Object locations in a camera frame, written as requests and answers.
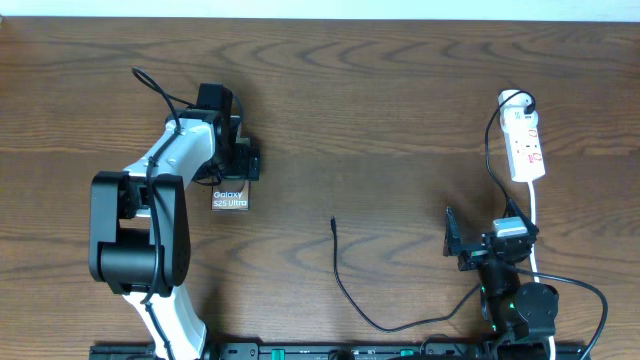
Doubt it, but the white power strip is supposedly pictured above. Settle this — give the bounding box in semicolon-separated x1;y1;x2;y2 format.
498;89;546;183

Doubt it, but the black camera cable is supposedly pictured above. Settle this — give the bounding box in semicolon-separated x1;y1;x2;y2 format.
130;66;201;360
494;257;610;360

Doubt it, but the black right camera cable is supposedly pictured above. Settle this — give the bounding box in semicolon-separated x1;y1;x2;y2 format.
494;257;610;360

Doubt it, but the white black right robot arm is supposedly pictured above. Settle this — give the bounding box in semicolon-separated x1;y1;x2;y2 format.
443;200;559;359

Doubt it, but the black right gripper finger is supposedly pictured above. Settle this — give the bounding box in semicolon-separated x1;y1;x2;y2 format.
503;198;539;235
443;207;462;256

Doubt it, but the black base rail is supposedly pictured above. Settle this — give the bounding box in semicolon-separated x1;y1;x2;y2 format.
88;339;583;360

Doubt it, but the black left camera cable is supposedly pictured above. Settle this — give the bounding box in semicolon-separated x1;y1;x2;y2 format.
130;66;201;360

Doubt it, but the white power strip cord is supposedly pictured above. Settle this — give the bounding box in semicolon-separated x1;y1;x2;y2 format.
527;180;557;360

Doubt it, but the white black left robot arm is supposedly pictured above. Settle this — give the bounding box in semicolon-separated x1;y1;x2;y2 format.
88;110;260;359

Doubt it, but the black charger cable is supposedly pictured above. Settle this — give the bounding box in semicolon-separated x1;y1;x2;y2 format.
329;88;537;334

